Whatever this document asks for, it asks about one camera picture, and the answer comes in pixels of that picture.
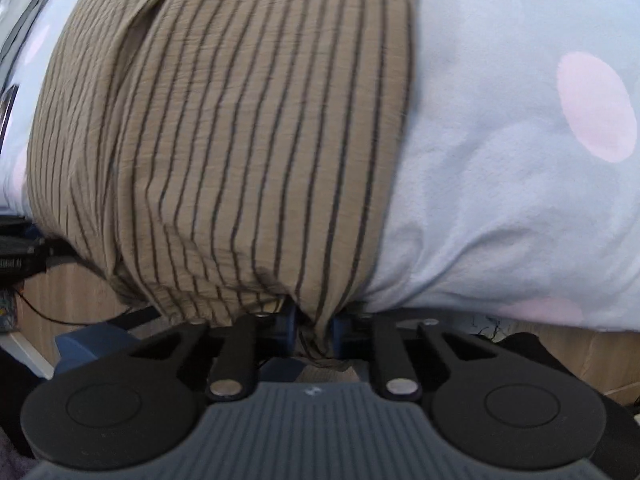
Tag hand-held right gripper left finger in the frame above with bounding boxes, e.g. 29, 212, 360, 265
125, 307, 297, 402

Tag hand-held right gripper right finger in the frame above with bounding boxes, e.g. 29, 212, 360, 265
332, 312, 496, 402

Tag beige striped pants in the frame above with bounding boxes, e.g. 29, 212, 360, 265
27, 0, 417, 371

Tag blue plastic object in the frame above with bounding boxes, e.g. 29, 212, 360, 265
54, 327, 134, 377

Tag polka dot bed sheet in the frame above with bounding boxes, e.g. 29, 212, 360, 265
0, 0, 640, 335

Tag thin black cable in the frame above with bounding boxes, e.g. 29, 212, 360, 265
14, 282, 151, 327

